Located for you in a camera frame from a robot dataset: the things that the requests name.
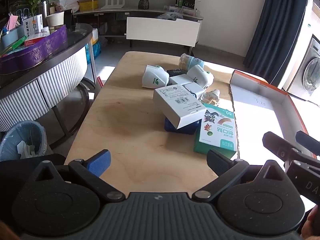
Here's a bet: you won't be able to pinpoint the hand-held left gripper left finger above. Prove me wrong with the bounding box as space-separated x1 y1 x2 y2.
24 149 125 203

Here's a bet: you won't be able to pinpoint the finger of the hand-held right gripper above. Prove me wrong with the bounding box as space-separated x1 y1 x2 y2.
295 131 320 156
262 131 302 158

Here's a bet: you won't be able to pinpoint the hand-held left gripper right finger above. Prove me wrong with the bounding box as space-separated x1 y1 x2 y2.
192 149 291 203

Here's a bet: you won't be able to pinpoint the orange cardboard box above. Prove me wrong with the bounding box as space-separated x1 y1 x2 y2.
229 70 316 160

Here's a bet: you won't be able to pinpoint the dark blue box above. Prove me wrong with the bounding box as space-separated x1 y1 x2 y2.
164 117 202 135

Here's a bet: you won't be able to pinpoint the white plug-in mosquito repeller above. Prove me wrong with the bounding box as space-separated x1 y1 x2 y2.
141 64 171 89
186 64 215 90

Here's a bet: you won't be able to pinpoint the black wall charger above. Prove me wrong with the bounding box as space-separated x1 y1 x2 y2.
166 69 187 78

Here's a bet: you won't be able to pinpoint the person's right hand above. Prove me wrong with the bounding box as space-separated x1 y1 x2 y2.
301 204 320 240

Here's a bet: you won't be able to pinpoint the green cartoon bandage box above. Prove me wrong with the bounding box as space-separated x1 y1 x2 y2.
193 102 237 159

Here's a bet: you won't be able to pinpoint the clear glass bottle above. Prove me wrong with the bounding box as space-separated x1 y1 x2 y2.
200 89 222 105

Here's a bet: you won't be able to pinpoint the washing machine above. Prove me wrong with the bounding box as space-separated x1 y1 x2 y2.
286 35 320 103

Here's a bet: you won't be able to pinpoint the white cardboard box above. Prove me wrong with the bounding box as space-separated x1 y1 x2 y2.
153 85 207 130

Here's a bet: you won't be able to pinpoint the blue-lined trash bin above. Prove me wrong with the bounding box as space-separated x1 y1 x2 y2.
0 120 48 162

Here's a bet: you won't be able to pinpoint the white ribbed console table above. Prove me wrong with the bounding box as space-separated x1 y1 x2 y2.
0 23 97 150

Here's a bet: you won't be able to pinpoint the blue toothpick jar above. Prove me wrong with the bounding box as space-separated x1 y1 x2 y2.
178 53 205 71

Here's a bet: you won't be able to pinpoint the dark blue curtain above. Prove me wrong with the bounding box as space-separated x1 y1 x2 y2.
243 0 310 87

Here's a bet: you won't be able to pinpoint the blue plastic bag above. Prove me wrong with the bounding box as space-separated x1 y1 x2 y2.
85 40 102 64

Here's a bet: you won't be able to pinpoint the purple patterned box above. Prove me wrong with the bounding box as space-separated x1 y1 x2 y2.
0 25 68 75

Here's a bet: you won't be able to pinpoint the red and white box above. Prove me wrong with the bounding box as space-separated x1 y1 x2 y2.
24 35 48 47

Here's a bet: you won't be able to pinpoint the white folding table panel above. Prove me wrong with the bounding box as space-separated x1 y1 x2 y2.
126 17 201 48

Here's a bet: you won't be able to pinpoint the green flat box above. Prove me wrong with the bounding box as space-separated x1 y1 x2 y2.
2 35 27 53

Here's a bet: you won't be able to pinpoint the black stand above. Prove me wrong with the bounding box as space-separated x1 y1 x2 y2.
63 9 76 29

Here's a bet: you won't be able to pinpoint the white plant pot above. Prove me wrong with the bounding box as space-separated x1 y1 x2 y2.
46 11 66 28

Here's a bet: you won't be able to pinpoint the white television stand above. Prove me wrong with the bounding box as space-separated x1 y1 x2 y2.
72 9 204 40

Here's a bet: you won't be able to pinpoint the white printed carton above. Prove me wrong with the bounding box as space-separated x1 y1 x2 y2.
23 14 43 37

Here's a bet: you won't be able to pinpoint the grey plastic bag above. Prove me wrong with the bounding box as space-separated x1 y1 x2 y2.
157 11 184 21

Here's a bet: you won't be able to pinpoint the clear plastic boxes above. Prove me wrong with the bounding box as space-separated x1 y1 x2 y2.
164 5 199 17

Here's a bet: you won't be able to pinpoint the yellow box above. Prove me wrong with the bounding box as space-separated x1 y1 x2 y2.
79 0 99 12

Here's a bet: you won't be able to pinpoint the white router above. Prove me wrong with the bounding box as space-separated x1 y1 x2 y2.
101 0 125 10

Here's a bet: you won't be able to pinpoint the steel thermos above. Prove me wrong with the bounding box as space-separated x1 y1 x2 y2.
39 1 49 27

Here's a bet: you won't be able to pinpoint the white plastic bag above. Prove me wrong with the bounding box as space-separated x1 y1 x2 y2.
58 0 80 13

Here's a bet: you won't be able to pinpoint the black printed box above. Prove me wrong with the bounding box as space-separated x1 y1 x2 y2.
176 0 196 8

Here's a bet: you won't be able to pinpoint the pink card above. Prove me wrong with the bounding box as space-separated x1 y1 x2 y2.
6 14 19 32

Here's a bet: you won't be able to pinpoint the white wall charger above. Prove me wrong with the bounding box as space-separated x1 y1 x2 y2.
184 82 206 100
169 74 194 87

